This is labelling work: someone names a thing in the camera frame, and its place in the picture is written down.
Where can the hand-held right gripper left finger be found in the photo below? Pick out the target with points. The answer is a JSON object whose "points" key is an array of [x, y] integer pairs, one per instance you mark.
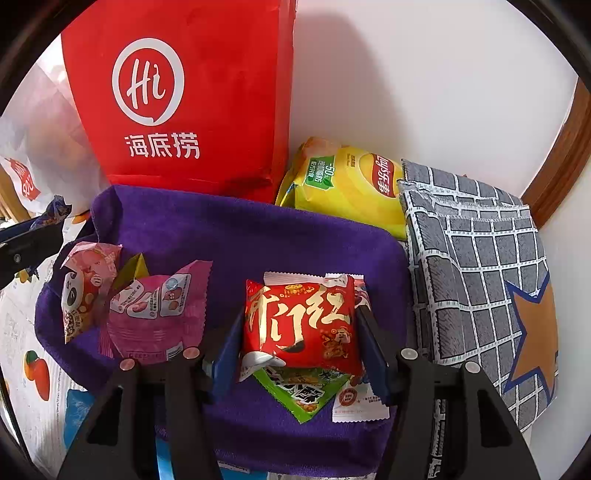
{"points": [[226, 364]]}

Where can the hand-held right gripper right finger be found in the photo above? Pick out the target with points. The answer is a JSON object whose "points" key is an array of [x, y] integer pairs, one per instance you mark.
{"points": [[374, 364]]}

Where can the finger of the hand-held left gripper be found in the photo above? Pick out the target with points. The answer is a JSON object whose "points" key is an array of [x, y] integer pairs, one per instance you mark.
{"points": [[32, 236], [23, 263]]}

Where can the blue snack packet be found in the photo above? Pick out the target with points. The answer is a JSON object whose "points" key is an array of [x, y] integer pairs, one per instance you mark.
{"points": [[53, 212]]}

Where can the white bear-print snack packet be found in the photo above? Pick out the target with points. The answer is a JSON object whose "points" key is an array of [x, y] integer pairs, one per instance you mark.
{"points": [[355, 401]]}

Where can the green snack packet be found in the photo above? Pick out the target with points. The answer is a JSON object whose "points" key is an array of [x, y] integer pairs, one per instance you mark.
{"points": [[304, 392]]}

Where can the red snack packet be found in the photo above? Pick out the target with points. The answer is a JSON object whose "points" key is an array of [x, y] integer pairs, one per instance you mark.
{"points": [[300, 323]]}

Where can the pink cartoon snack packet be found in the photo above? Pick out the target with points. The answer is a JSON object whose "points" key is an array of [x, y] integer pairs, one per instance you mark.
{"points": [[83, 295]]}

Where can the large pink snack packet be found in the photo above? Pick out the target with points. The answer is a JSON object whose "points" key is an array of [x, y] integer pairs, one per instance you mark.
{"points": [[152, 318]]}

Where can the olive yellow snack packet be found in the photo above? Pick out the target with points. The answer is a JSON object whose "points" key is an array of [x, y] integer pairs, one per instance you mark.
{"points": [[134, 272]]}

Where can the white plastic bag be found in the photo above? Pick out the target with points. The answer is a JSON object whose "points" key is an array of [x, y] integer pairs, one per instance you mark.
{"points": [[46, 129]]}

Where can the purple towel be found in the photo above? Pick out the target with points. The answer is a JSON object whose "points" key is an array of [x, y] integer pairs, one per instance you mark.
{"points": [[240, 240]]}

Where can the grey checked cloth with star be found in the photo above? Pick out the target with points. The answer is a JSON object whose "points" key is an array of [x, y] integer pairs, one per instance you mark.
{"points": [[475, 258]]}

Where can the blue tissue pack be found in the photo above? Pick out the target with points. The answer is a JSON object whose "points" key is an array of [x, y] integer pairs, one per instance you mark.
{"points": [[78, 410]]}

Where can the yellow chips bag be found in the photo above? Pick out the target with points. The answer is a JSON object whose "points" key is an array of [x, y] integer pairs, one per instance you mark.
{"points": [[351, 189]]}

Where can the red paper bag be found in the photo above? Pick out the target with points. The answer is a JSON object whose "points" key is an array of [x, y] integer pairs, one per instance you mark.
{"points": [[207, 92]]}

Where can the brown wooden frame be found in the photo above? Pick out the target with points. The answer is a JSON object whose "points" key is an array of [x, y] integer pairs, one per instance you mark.
{"points": [[563, 161]]}

